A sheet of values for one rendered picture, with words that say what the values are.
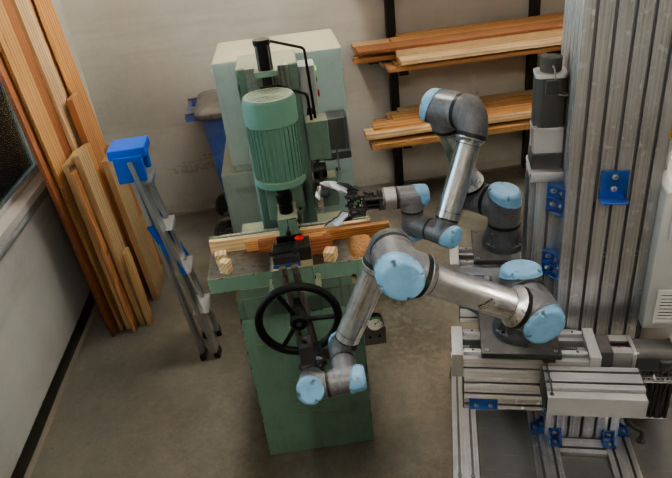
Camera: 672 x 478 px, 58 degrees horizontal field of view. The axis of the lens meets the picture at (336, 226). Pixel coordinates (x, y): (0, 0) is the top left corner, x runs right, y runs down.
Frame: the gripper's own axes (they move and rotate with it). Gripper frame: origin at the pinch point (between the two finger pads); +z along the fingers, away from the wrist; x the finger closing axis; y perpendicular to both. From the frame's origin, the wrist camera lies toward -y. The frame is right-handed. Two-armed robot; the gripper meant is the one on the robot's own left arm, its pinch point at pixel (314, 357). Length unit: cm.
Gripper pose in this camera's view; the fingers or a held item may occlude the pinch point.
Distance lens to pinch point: 203.9
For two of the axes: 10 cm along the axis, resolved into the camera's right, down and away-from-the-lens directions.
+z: 0.1, 0.1, 10.0
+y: 1.8, 9.8, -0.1
